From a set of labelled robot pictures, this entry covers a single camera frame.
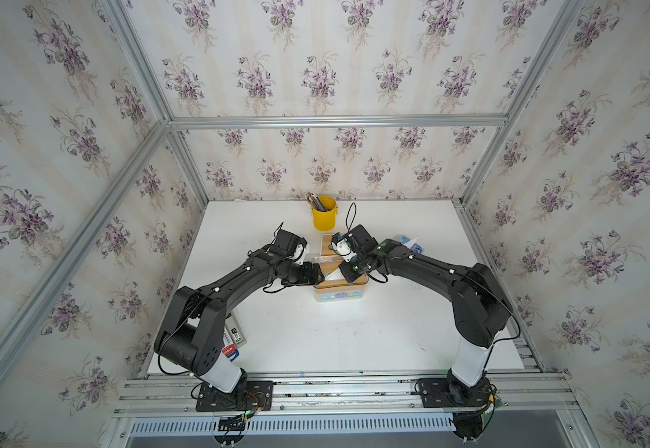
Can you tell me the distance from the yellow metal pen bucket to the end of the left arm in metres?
0.30

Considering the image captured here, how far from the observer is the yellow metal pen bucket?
3.48 feet

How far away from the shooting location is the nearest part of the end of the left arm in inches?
30.6
